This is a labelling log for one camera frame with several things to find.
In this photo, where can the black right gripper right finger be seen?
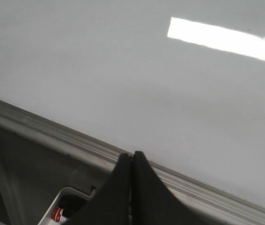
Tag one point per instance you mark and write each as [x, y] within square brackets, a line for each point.
[152, 202]

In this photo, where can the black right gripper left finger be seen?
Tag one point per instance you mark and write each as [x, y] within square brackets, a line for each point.
[110, 205]

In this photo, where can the white plastic tray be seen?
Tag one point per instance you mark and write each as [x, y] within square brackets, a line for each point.
[59, 199]

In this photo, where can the red and white small bottle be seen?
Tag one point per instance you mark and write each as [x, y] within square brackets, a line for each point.
[60, 215]

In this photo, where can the grey metal base frame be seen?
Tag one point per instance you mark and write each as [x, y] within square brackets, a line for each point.
[33, 171]

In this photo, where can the white whiteboard with aluminium frame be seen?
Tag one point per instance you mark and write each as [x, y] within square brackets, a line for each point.
[181, 80]

